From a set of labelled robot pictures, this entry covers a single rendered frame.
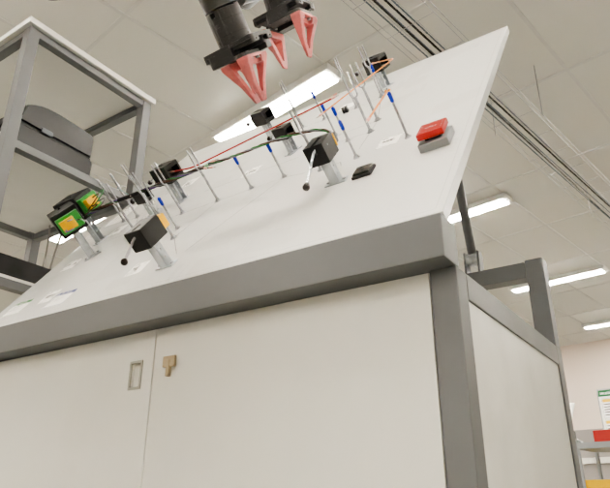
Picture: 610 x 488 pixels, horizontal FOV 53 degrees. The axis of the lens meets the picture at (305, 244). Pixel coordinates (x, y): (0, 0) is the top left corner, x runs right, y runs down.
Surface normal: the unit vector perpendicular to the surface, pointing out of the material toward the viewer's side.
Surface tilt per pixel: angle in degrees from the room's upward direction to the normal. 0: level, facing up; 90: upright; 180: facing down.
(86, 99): 180
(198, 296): 90
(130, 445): 90
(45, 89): 180
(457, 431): 90
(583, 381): 90
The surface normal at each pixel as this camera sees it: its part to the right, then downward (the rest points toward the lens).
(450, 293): -0.56, -0.33
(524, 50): 0.00, 0.92
